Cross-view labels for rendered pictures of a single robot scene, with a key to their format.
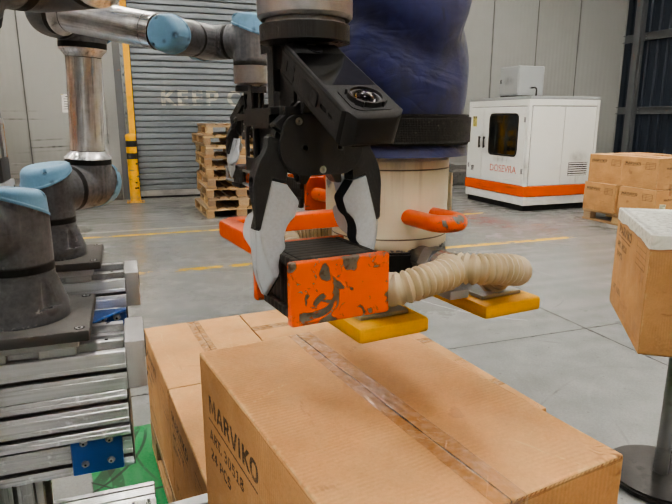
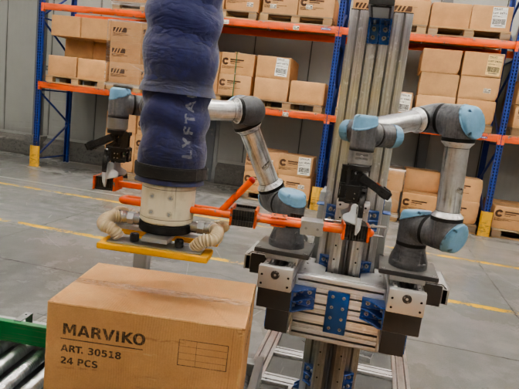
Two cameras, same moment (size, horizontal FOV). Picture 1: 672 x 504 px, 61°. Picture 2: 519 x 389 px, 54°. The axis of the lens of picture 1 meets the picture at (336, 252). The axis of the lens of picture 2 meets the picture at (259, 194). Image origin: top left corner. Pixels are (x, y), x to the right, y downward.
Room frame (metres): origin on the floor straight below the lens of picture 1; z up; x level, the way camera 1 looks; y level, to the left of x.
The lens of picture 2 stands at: (1.94, -1.31, 1.59)
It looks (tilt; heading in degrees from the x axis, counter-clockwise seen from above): 10 degrees down; 121
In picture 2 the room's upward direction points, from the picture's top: 7 degrees clockwise
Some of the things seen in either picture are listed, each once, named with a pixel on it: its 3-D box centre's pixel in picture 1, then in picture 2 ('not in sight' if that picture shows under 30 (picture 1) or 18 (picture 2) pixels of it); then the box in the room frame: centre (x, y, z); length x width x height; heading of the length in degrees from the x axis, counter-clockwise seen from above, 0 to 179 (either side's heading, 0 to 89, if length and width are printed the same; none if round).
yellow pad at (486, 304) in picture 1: (437, 269); (156, 244); (0.89, -0.16, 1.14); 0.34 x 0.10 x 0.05; 27
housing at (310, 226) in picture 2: not in sight; (311, 226); (1.26, 0.14, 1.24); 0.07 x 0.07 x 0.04; 27
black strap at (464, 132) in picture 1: (388, 129); (171, 169); (0.85, -0.08, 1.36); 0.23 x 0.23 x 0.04
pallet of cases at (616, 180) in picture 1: (646, 189); not in sight; (7.69, -4.16, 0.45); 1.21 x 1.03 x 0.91; 20
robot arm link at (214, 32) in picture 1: (206, 42); (381, 135); (1.39, 0.29, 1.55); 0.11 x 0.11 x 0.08; 68
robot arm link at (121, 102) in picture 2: not in sight; (120, 103); (0.48, 0.03, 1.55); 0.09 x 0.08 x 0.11; 58
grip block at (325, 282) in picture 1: (318, 276); (107, 182); (0.46, 0.01, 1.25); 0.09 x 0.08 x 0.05; 117
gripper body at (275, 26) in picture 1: (301, 106); (117, 146); (0.49, 0.03, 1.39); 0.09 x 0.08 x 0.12; 28
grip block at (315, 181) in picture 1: (316, 190); (244, 215); (1.07, 0.04, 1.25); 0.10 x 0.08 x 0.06; 117
